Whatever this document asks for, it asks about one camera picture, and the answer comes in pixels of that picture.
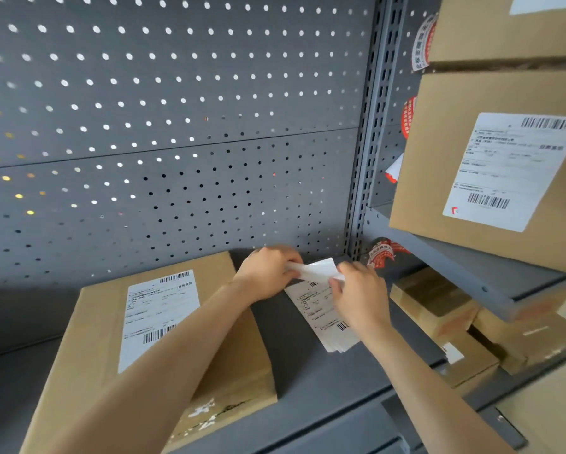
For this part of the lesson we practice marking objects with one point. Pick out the large barcode shipping label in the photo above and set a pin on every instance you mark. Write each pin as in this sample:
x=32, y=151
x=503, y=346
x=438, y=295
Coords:
x=505, y=174

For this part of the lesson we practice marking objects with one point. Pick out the tilted cardboard box with label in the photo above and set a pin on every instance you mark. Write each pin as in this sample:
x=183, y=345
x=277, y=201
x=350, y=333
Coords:
x=429, y=184

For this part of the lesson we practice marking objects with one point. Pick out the small taped cardboard box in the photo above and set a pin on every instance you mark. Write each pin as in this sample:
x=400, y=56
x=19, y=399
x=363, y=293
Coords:
x=434, y=300

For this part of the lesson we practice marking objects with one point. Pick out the person's right thumb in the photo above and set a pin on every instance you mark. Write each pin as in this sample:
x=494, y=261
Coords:
x=334, y=288

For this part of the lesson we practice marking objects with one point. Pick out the big plain cardboard box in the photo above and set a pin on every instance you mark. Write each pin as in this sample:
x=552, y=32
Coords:
x=548, y=411

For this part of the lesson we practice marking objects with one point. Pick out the curled red white sticker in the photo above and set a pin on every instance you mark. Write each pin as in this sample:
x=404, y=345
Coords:
x=394, y=170

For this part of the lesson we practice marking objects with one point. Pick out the small plain cardboard box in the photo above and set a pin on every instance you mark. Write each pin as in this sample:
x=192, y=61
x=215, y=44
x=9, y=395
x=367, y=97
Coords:
x=529, y=335

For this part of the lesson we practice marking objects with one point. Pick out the person's right hand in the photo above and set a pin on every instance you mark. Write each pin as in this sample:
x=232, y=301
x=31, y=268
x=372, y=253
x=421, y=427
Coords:
x=363, y=297

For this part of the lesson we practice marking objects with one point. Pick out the narrow grey perforated panel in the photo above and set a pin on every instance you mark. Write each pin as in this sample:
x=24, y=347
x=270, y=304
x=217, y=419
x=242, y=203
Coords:
x=396, y=89

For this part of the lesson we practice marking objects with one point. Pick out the stack of white shipping labels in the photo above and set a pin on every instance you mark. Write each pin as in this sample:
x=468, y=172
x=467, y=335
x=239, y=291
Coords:
x=318, y=316

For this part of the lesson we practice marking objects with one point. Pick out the grey perforated back panel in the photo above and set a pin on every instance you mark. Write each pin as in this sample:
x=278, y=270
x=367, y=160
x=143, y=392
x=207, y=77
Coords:
x=179, y=66
x=193, y=198

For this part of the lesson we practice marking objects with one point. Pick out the person's left hand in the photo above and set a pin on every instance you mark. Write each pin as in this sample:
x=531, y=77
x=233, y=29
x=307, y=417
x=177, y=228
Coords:
x=264, y=274

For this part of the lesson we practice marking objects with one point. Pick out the shipping label on flat box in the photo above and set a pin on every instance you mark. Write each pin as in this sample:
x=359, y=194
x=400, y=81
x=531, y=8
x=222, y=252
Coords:
x=155, y=312

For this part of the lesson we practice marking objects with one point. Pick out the person's right forearm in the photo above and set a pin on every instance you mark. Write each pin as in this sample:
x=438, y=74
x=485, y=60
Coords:
x=420, y=387

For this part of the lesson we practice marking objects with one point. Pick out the person's left forearm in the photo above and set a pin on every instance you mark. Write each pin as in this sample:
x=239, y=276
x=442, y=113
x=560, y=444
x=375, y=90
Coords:
x=169, y=368

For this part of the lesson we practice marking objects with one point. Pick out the cardboard box with white sticker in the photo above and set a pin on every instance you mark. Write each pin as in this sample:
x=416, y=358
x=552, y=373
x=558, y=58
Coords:
x=481, y=37

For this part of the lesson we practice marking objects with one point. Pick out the white peeled label sheet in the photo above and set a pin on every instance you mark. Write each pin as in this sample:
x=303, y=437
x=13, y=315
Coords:
x=318, y=270

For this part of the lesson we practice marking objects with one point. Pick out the grey metal shelf board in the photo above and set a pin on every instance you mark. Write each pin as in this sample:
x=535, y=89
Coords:
x=321, y=387
x=453, y=267

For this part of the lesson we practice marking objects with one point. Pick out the large flat cardboard box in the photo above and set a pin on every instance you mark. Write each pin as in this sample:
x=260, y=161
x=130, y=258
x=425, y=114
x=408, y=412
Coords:
x=98, y=354

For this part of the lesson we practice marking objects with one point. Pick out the white sticker on cardboard box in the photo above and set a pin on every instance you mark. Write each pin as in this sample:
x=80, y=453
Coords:
x=548, y=2

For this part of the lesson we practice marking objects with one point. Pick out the person's left fingers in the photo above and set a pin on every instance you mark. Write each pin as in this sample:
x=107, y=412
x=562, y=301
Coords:
x=293, y=260

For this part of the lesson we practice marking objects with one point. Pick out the small cardboard box white label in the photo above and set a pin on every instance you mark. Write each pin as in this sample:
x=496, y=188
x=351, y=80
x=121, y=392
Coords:
x=477, y=364

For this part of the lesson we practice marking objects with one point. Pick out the grey slotted shelf upright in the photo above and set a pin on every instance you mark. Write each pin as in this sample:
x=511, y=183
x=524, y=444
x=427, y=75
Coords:
x=373, y=137

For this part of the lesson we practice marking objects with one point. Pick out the round red white sticker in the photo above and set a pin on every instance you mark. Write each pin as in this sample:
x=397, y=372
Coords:
x=424, y=42
x=408, y=117
x=382, y=252

